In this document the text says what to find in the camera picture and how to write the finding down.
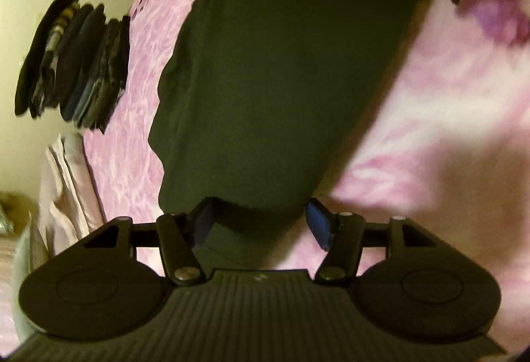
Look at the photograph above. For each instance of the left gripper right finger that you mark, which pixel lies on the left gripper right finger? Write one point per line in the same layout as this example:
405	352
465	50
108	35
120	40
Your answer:
340	237

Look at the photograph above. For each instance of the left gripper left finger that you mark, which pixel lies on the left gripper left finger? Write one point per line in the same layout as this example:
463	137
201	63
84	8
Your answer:
178	235

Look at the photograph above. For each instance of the black long sleeve shirt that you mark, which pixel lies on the black long sleeve shirt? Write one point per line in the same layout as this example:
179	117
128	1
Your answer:
255	104

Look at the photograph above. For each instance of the stack of folded dark clothes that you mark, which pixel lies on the stack of folded dark clothes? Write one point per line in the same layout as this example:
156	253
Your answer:
77	63

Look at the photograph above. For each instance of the beige folded blanket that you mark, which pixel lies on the beige folded blanket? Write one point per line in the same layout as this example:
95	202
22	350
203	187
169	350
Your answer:
69	208

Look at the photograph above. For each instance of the grey beige folded duvet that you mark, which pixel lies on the grey beige folded duvet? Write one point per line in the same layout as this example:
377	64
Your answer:
30	253

